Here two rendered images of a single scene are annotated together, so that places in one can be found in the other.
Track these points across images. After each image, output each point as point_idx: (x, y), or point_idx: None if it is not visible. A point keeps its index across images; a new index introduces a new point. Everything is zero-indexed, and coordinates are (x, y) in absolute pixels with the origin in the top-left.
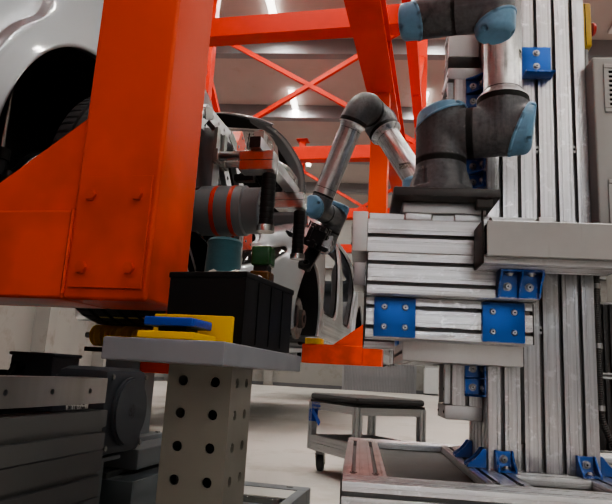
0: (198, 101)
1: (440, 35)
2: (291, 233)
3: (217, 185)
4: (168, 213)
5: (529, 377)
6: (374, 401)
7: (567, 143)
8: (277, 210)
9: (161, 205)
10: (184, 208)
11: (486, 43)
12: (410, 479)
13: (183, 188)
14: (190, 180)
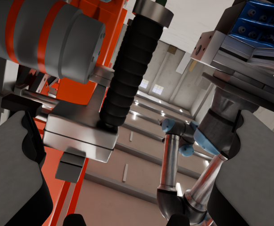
0: (103, 61)
1: (180, 122)
2: (29, 134)
3: (7, 67)
4: (122, 6)
5: None
6: None
7: None
8: (56, 106)
9: (122, 8)
10: (120, 10)
11: (196, 124)
12: None
13: (117, 19)
14: (115, 25)
